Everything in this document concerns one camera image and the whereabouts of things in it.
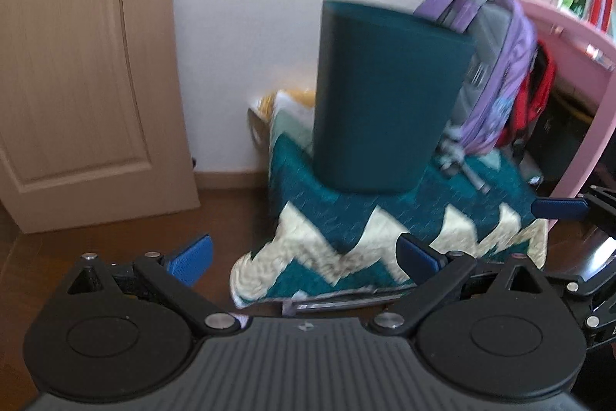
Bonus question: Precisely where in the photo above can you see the grey chair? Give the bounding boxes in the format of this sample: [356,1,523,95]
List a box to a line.
[281,288,419,316]

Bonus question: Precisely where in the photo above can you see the pink desk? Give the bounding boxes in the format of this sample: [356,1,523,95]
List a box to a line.
[512,0,616,235]

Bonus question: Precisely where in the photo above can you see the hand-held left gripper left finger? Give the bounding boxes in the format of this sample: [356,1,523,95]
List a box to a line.
[48,234,241,337]

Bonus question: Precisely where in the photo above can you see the dark teal trash bin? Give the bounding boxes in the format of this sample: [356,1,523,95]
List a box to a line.
[312,0,477,194]

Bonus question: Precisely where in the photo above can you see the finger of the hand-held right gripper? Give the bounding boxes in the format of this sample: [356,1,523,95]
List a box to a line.
[531,186,616,224]
[549,273,616,351]

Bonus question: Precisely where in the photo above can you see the red bag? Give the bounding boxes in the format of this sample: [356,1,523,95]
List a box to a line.
[495,42,557,161]

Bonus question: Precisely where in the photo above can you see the teal and cream zigzag quilt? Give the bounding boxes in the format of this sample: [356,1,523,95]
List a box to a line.
[231,91,549,308]

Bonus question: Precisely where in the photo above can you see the beige wooden door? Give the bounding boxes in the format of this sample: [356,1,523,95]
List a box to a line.
[0,0,200,235]

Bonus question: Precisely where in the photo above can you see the purple backpack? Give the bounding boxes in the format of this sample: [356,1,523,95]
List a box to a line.
[414,0,540,193]

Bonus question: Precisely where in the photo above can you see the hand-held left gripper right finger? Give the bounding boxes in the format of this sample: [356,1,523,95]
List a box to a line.
[368,234,554,337]

